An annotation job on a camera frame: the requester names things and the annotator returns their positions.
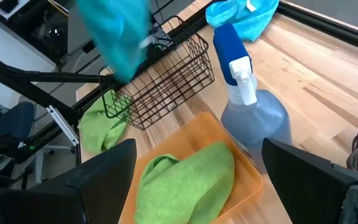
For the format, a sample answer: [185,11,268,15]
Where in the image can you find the green microfiber towel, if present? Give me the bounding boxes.
[134,141,236,224]
[78,93,133,155]

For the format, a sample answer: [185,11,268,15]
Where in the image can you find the orange translucent plastic bin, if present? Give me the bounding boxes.
[118,111,264,224]

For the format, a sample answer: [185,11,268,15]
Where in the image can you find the black frame strut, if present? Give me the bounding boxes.
[0,51,117,125]

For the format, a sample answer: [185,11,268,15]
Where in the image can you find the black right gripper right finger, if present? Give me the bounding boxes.
[261,138,358,224]

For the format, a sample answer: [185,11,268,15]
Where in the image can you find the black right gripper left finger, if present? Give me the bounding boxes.
[0,138,138,224]

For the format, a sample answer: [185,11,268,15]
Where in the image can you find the black wire basket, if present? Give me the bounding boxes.
[98,15,216,131]

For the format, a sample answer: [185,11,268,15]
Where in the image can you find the silver metal bracket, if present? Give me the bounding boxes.
[46,105,80,147]

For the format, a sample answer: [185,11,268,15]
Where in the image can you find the grey office chair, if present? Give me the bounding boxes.
[0,85,76,189]

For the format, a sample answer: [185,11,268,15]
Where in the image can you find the teal microfiber towel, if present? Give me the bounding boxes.
[76,0,152,83]
[205,0,280,43]

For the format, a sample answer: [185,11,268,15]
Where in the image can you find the spray bottle with blue trigger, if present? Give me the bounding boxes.
[213,22,293,174]

